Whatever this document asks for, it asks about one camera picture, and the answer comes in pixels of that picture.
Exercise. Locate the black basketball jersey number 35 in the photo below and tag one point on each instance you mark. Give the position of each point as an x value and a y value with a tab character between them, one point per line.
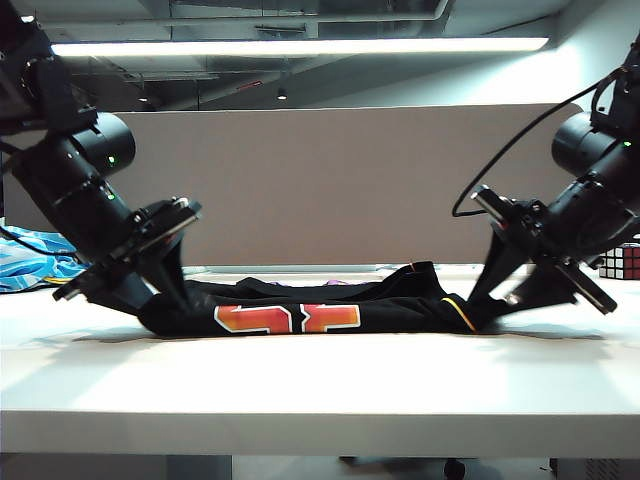
390	315

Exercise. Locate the blue white patterned cloth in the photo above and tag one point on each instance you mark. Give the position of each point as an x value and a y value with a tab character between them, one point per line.
25	265

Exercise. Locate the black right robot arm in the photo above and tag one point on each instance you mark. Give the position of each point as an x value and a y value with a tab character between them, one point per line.
600	200

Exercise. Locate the brown fabric desk divider panel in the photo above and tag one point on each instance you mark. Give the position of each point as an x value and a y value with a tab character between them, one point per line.
325	190

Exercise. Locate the yellow cloth strip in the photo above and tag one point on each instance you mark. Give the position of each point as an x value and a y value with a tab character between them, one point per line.
60	282

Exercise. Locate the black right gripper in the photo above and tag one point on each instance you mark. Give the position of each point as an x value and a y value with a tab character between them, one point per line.
525	220

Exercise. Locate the long white ceiling light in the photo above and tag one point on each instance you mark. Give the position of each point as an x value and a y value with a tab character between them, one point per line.
300	47

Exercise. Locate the Rubik's cube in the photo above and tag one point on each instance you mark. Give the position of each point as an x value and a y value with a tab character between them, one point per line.
622	262

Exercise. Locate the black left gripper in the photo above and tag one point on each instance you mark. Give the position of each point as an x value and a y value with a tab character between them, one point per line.
150	225

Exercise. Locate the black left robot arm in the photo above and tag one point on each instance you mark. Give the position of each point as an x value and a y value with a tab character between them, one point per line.
65	180

